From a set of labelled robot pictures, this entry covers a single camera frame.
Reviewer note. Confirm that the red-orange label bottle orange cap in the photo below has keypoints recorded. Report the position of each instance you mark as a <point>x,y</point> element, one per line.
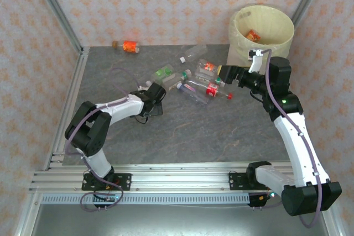
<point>207,67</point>

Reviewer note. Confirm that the green lime label soda bottle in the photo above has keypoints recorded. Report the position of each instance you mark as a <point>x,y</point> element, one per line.
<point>160,73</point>

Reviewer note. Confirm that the orange juice bottle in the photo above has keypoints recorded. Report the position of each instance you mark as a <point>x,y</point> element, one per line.
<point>253,36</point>

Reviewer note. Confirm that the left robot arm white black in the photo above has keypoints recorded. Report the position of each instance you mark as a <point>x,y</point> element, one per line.
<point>121,107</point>

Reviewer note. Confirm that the translucent yellow-green bin liner bag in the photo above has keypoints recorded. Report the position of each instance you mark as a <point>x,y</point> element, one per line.
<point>240,45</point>

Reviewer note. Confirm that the cream plastic bin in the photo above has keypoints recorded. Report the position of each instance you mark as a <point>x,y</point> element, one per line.
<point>276,20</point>

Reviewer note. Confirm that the flattened clear bottle green cap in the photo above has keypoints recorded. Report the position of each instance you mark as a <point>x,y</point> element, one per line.
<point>219,81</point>

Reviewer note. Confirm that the clear bottle white cap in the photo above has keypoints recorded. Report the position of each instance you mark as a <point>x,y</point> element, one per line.
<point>195,52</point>

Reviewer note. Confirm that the clear bottle purple cap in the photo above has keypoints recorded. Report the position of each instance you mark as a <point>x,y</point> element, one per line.
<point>192,92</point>

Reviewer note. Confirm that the orange-label bottle brown cap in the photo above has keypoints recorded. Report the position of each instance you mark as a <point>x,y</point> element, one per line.
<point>130,46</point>

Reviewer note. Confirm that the aluminium side rail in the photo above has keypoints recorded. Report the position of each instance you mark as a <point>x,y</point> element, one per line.
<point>80,67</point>

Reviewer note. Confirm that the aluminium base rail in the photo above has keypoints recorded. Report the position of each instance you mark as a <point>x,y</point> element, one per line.
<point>179,178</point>

